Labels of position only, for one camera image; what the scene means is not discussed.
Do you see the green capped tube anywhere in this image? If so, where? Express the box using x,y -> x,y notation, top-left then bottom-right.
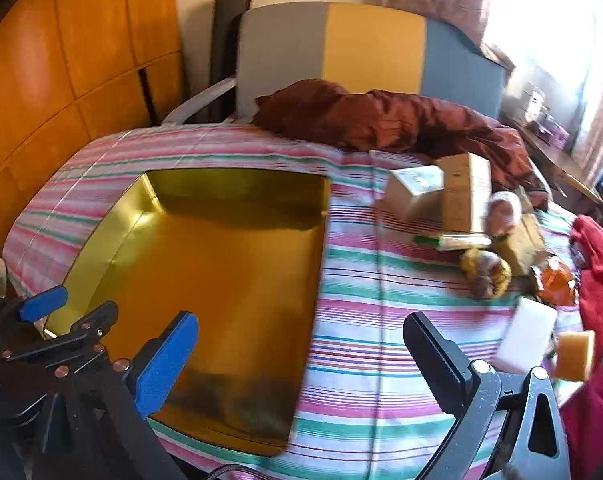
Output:
413,232 -> 493,252

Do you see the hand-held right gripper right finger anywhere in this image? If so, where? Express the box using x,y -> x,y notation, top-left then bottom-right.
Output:
404,311 -> 572,480

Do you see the pale striped curtain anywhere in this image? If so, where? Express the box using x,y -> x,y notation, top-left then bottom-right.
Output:
574,20 -> 603,181

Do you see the black rolled mat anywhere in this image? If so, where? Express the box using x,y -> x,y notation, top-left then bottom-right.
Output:
209,0 -> 252,111

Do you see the purple box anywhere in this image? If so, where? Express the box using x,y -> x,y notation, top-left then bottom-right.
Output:
539,112 -> 571,150

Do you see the red fleece garment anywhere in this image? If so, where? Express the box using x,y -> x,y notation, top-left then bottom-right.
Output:
561,215 -> 603,480

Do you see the small white box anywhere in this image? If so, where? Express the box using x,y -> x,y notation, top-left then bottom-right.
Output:
383,165 -> 446,222

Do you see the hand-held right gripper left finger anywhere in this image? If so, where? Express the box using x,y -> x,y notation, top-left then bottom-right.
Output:
32,310 -> 200,480

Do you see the wooden side desk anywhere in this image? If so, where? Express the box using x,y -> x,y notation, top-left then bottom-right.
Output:
501,110 -> 603,203

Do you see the wooden wardrobe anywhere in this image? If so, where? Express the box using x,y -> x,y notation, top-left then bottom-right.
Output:
0,0 -> 187,261

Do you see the orange packet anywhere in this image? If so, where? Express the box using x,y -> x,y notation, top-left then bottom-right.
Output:
529,255 -> 579,307

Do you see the white box on desk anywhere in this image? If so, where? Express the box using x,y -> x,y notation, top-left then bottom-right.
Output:
519,85 -> 547,118

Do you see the tall cream box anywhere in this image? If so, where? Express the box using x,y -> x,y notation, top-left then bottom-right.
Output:
439,152 -> 493,235

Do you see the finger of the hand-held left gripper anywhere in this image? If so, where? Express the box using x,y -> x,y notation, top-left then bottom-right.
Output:
6,302 -> 118,367
0,285 -> 68,331

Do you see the rust brown jacket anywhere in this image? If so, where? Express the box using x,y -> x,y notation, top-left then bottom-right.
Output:
254,80 -> 549,211

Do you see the white sponge block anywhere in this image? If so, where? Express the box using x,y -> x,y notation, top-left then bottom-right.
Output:
496,296 -> 559,375

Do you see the yellow brown sock ball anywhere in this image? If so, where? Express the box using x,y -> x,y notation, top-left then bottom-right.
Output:
459,249 -> 512,302

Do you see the striped bed sheet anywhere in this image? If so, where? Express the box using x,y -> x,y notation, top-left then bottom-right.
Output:
4,122 -> 582,480

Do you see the gold metal tray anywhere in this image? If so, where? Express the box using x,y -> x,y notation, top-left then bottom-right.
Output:
42,167 -> 331,457

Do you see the white bed rail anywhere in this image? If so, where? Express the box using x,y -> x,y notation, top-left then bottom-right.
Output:
162,77 -> 237,126

